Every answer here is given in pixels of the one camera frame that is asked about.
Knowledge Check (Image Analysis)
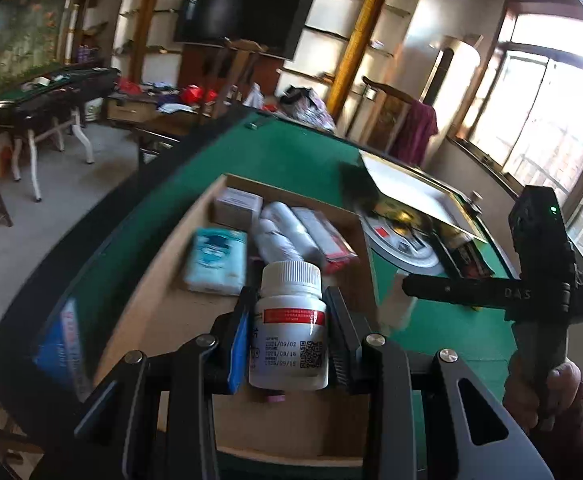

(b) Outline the white pill bottle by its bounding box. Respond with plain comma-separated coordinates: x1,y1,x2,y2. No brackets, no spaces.
249,261,328,391

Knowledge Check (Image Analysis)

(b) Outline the person right hand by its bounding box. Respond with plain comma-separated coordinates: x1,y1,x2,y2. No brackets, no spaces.
503,352,583,469

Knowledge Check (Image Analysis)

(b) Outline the black foil snack bag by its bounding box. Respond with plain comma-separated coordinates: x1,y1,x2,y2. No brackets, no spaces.
431,229,494,280

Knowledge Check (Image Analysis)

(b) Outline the blue printed packet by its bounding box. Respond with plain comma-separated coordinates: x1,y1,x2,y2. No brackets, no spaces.
33,298,93,402

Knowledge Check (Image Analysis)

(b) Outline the black round table console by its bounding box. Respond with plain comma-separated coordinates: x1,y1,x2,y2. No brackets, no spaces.
355,207,443,275

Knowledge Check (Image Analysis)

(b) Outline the gold shallow box tray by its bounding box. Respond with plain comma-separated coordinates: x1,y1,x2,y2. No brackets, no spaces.
359,150,485,242

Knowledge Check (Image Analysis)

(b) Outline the red white packet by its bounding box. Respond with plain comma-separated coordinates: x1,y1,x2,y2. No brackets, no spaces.
291,207,357,274

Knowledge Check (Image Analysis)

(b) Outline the maroon cloth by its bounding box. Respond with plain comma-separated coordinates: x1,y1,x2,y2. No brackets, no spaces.
389,101,438,167

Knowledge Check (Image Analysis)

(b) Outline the wooden chair with cloth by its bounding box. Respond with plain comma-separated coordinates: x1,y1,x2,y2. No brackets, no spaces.
346,76,418,157

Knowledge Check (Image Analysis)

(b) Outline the small white carton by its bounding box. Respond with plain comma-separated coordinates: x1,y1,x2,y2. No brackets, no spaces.
212,188,263,232

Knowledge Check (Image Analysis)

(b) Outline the white floor air conditioner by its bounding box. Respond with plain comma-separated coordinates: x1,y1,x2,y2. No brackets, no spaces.
421,36,480,133

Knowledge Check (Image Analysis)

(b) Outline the white tube bottle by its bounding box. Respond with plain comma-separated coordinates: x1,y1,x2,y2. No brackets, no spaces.
252,202,324,268

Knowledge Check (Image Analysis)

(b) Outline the pile of clothes bags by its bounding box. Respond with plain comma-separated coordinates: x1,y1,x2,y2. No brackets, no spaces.
278,86,336,133

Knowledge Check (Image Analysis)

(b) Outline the wooden chair left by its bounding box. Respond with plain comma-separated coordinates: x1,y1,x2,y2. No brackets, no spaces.
198,38,267,125

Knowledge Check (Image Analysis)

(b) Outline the black television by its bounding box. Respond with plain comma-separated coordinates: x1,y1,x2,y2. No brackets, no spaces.
173,0,314,60

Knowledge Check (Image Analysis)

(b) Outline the landscape wall painting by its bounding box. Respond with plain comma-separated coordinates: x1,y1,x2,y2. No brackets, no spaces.
0,0,68,89

